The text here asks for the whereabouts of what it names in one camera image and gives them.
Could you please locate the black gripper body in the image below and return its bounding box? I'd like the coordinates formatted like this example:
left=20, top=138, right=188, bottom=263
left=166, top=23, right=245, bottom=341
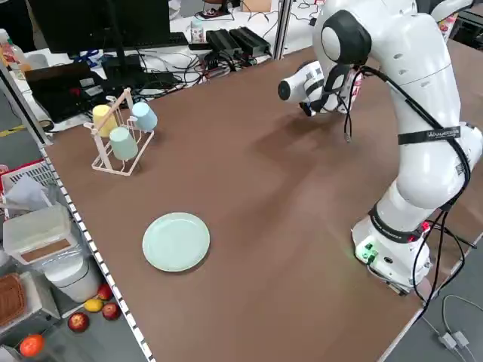
left=323, top=66, right=349, bottom=100

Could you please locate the white drink bottle pink label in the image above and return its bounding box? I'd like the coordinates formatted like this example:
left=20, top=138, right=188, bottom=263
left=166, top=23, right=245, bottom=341
left=331, top=73, right=364, bottom=114

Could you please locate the brown cardboard box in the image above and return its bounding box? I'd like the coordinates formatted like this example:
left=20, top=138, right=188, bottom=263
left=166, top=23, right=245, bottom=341
left=241, top=0, right=272, bottom=12

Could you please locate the black power strip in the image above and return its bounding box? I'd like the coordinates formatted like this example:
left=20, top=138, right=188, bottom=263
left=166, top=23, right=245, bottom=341
left=145, top=70, right=186, bottom=87

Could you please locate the black keyboard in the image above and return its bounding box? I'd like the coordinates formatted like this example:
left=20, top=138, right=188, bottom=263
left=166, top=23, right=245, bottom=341
left=134, top=32, right=189, bottom=49

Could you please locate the light blue cup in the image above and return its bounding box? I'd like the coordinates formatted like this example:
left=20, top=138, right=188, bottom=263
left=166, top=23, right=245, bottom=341
left=131, top=101, right=158, bottom=133

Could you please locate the black monitor stand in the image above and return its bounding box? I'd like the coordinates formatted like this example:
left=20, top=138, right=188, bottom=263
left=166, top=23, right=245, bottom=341
left=100, top=0, right=146, bottom=82

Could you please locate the light green cup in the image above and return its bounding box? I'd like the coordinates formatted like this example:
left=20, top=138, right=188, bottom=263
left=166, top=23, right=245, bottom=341
left=109, top=126, right=139, bottom=162

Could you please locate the light green plate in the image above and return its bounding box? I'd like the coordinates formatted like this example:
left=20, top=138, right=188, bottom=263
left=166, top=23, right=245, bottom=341
left=142, top=211, right=211, bottom=272

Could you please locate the yellow cup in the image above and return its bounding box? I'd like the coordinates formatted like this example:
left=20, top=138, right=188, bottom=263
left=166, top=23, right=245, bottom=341
left=91, top=104, right=114, bottom=137

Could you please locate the blue white packet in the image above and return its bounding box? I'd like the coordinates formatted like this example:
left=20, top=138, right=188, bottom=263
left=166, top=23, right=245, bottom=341
left=71, top=48, right=101, bottom=63

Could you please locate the black computer monitor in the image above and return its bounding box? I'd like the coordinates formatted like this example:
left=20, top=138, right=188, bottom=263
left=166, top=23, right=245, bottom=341
left=28, top=0, right=171, bottom=54

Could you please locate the black laptop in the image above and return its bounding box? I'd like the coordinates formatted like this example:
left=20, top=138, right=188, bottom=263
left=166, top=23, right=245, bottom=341
left=24, top=62, right=114, bottom=124

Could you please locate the grey cup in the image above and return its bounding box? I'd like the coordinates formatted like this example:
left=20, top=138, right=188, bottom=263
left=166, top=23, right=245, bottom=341
left=26, top=54, right=47, bottom=71

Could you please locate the white plastic basket red rim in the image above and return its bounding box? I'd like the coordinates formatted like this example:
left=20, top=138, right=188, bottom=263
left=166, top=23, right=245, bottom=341
left=0, top=158, right=56, bottom=201

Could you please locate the grey cloth bag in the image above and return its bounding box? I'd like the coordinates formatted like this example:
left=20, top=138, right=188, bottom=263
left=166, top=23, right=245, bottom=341
left=3, top=175, right=54, bottom=212

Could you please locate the white round bin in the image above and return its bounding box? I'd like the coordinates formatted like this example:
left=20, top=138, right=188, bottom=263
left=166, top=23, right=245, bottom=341
left=41, top=252, right=101, bottom=303

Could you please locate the white lidded container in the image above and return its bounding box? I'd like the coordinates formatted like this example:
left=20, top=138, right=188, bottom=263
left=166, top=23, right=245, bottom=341
left=2, top=204, right=75, bottom=265

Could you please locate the brown wicker basket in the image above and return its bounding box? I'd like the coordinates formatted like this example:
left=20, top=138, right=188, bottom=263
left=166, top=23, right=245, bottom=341
left=0, top=273, right=26, bottom=327

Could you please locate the orange fruit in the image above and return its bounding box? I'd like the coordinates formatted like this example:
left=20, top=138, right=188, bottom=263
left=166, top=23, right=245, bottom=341
left=19, top=333, right=45, bottom=357

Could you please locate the black cable metal plug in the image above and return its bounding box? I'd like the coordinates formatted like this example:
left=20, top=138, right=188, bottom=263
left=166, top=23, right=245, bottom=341
left=341, top=90, right=358, bottom=144

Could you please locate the aluminium frame post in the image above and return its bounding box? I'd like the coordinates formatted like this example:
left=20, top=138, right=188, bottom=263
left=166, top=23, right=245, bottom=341
left=0, top=60, right=54, bottom=147
left=274, top=0, right=292, bottom=60

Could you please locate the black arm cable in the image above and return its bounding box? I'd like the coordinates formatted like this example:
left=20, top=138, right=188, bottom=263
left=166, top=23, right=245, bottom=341
left=360, top=66, right=476, bottom=302

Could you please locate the black velcro strap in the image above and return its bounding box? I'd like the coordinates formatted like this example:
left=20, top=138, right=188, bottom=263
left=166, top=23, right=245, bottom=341
left=398, top=126, right=462, bottom=145

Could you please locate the aluminium table frame rail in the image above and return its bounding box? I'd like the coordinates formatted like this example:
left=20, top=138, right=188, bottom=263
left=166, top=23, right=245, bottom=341
left=37, top=143, right=156, bottom=362

